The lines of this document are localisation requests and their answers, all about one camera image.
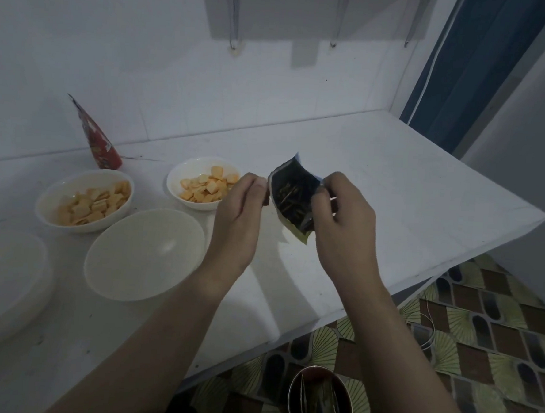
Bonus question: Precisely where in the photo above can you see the person's left hand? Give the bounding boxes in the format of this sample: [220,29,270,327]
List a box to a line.
[198,170,271,296]

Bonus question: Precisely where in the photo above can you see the person's right hand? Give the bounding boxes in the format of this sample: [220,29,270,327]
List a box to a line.
[303,170,391,304]

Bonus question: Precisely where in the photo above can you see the pile of yellow crackers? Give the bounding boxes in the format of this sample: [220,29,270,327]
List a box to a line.
[57,177,132,230]
[178,163,241,206]

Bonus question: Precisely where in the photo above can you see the small yellow-green snack bag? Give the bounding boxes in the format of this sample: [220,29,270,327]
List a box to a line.
[264,151,341,249]

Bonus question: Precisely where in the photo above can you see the small white bowl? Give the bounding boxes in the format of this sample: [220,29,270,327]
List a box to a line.
[33,165,136,238]
[165,154,244,214]

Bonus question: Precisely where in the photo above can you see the large white bowl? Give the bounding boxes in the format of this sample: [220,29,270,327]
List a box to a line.
[0,228,58,353]
[81,203,208,307]

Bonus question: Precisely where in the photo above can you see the red Nips candy packet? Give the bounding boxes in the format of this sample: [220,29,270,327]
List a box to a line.
[64,93,127,171]

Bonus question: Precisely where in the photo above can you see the person's right forearm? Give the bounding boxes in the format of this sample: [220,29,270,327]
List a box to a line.
[335,272,490,413]

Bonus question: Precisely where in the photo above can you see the person's left forearm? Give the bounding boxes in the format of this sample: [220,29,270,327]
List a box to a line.
[46,262,225,413]

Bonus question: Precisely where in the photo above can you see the white cable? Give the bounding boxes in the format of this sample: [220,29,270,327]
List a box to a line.
[406,0,466,126]
[413,298,439,351]

